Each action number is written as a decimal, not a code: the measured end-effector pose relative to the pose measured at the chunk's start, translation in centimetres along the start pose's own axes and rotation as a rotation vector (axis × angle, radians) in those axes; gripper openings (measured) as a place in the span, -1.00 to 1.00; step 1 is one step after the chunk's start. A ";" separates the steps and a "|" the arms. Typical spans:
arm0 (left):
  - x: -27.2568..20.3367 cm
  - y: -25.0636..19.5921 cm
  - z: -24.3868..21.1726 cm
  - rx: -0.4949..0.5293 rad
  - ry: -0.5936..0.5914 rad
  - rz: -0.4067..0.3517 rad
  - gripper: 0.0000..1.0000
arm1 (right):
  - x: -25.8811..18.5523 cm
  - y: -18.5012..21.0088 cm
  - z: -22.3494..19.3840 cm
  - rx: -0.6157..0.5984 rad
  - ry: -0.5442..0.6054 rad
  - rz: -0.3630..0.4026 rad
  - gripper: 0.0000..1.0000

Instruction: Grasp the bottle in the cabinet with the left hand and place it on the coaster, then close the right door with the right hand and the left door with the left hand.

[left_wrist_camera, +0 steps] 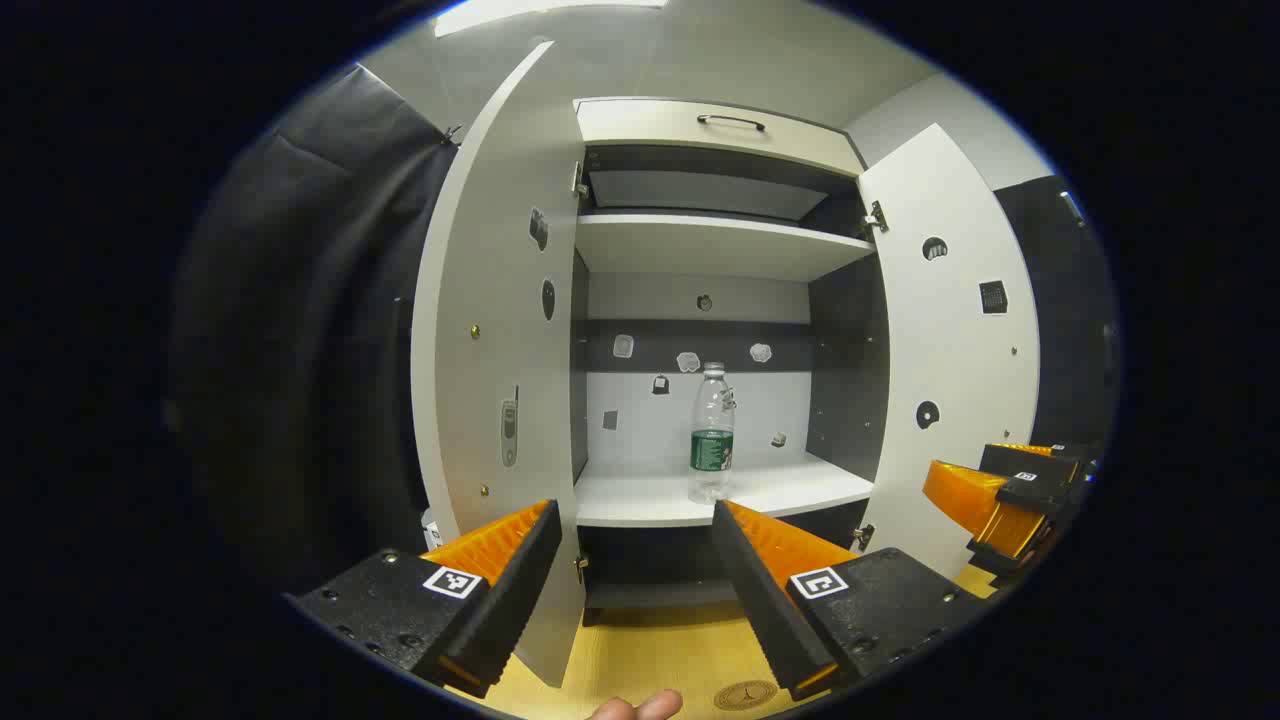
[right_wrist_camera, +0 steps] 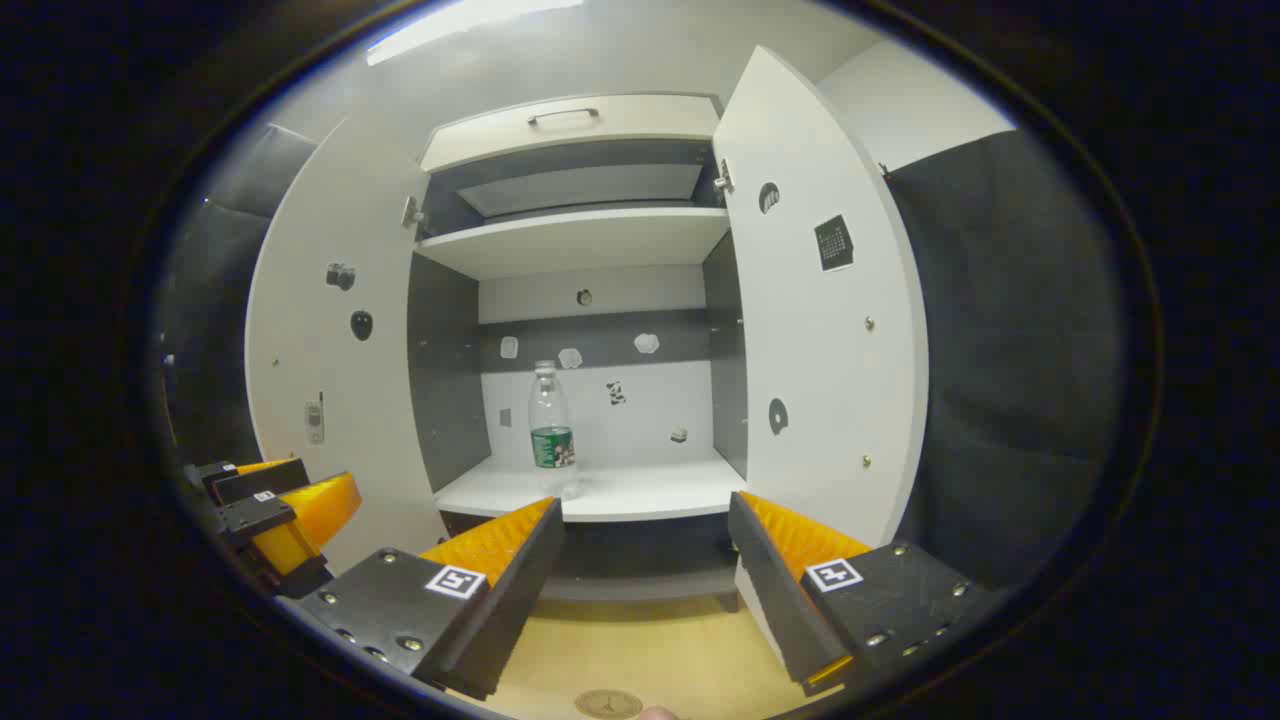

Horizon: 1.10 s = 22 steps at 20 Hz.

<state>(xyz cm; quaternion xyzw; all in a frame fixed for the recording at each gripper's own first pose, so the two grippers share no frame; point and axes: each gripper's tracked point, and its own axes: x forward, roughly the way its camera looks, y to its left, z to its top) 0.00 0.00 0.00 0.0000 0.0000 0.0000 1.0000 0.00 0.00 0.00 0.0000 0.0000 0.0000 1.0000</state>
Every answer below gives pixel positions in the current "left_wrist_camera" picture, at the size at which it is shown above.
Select white cabinet drawer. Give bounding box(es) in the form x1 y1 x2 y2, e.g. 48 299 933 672
575 97 866 179

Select round brown coaster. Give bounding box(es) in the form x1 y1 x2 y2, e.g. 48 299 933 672
713 680 779 713

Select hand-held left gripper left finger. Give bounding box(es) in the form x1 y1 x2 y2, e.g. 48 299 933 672
285 498 563 699

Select clear plastic bottle green label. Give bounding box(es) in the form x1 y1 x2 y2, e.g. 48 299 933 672
687 362 738 504

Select white and grey cabinet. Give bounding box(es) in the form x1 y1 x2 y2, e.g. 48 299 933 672
570 95 891 626

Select white cabinet shelf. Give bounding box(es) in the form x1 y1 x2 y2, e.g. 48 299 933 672
575 213 876 283
575 455 876 529

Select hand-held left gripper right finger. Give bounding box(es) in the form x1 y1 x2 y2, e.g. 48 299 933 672
712 500 986 701

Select ceiling light panel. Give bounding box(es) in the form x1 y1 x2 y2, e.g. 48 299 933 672
435 0 666 38

